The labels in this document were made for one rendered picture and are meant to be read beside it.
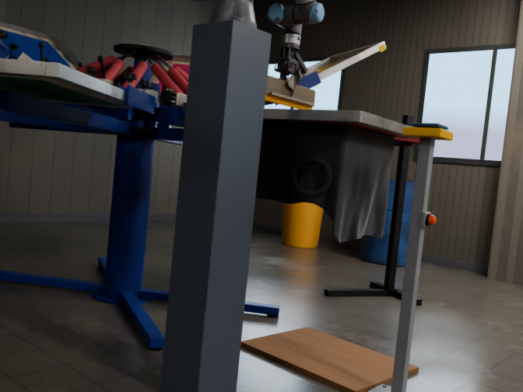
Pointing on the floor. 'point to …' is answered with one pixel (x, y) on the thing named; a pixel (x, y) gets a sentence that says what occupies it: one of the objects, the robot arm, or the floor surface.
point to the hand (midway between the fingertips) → (288, 94)
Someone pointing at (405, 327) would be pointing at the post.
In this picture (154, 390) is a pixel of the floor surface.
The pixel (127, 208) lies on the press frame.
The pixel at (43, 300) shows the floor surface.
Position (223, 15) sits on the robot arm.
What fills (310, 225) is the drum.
